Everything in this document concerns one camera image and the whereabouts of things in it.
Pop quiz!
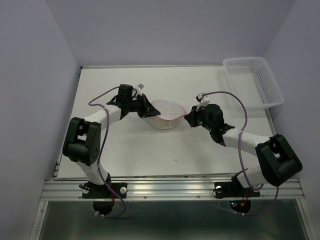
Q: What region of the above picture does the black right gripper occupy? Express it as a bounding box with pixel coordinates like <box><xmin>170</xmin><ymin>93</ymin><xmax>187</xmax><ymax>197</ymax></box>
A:
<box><xmin>185</xmin><ymin>103</ymin><xmax>214</xmax><ymax>131</ymax></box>

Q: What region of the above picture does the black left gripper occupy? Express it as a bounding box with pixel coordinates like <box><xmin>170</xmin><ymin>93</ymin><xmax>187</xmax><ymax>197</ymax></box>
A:
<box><xmin>126</xmin><ymin>93</ymin><xmax>159</xmax><ymax>118</ymax></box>

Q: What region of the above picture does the white mesh laundry bag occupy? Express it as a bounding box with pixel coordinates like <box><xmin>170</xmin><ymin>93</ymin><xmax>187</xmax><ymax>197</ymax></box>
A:
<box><xmin>149</xmin><ymin>99</ymin><xmax>187</xmax><ymax>130</ymax></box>

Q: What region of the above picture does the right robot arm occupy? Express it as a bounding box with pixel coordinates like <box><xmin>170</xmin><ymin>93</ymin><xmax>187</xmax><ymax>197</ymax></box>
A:
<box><xmin>184</xmin><ymin>104</ymin><xmax>303</xmax><ymax>195</ymax></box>

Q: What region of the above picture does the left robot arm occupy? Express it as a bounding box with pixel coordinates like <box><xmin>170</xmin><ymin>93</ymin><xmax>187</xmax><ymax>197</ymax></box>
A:
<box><xmin>62</xmin><ymin>84</ymin><xmax>160</xmax><ymax>197</ymax></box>

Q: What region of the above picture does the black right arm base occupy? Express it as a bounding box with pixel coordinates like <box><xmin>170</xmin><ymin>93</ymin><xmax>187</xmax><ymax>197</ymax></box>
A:
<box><xmin>212</xmin><ymin>172</ymin><xmax>260</xmax><ymax>199</ymax></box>

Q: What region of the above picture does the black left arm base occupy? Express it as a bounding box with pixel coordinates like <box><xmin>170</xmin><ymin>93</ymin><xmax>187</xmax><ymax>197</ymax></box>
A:
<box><xmin>79</xmin><ymin>182</ymin><xmax>128</xmax><ymax>199</ymax></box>

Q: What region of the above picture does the white perforated plastic basket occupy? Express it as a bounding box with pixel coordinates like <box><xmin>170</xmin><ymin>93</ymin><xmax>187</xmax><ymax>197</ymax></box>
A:
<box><xmin>223</xmin><ymin>56</ymin><xmax>285</xmax><ymax>111</ymax></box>

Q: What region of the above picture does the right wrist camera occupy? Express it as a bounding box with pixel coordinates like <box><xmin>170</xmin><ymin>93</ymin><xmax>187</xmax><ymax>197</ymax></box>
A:
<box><xmin>196</xmin><ymin>92</ymin><xmax>210</xmax><ymax>112</ymax></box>

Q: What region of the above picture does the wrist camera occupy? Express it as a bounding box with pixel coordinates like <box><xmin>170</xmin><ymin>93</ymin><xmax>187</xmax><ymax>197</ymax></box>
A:
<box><xmin>135</xmin><ymin>83</ymin><xmax>144</xmax><ymax>91</ymax></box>
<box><xmin>196</xmin><ymin>92</ymin><xmax>210</xmax><ymax>112</ymax></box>

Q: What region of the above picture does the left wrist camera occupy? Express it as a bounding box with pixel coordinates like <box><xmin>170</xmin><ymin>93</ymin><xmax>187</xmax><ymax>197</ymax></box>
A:
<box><xmin>135</xmin><ymin>83</ymin><xmax>144</xmax><ymax>91</ymax></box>

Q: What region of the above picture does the aluminium mounting rail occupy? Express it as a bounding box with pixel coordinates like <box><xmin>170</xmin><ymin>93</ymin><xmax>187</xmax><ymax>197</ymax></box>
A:
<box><xmin>39</xmin><ymin>174</ymin><xmax>307</xmax><ymax>201</ymax></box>

